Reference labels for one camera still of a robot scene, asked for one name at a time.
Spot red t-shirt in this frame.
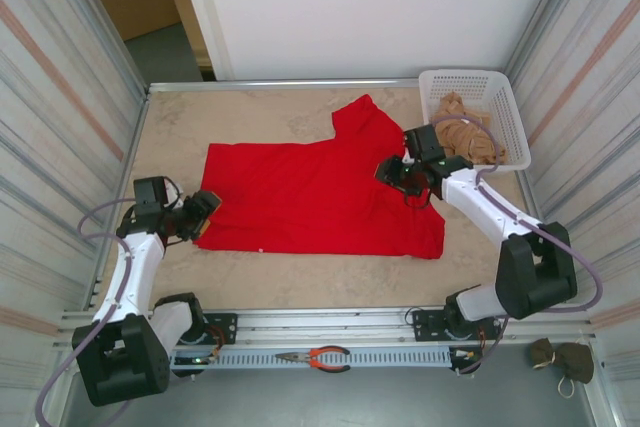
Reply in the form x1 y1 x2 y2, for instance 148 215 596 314
192 93 446 261

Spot tan cloth pile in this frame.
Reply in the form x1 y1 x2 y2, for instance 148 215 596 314
430 91 509 167

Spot white plastic basket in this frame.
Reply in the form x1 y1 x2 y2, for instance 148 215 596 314
418 68 532 174

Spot small controller board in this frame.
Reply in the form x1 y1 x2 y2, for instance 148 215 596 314
449 346 484 363
172 354 219 368

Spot small dark olive pouch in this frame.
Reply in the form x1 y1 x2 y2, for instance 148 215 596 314
528 337 557 371

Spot thin black cable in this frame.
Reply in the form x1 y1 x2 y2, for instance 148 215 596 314
403 186 432 209

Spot slotted grey cable duct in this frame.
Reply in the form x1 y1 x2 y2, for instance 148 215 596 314
167 348 454 372

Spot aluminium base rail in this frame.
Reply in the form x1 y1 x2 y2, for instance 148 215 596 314
54 305 596 348

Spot orange-handled pliers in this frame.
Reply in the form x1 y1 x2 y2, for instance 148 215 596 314
274 345 352 374

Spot aluminium corner post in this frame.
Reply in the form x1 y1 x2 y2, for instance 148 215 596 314
497 0 586 83
54 0 151 96

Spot white door frame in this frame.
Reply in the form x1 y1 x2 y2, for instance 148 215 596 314
154 0 236 82

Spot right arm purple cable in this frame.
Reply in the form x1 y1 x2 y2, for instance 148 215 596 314
430 114 604 376

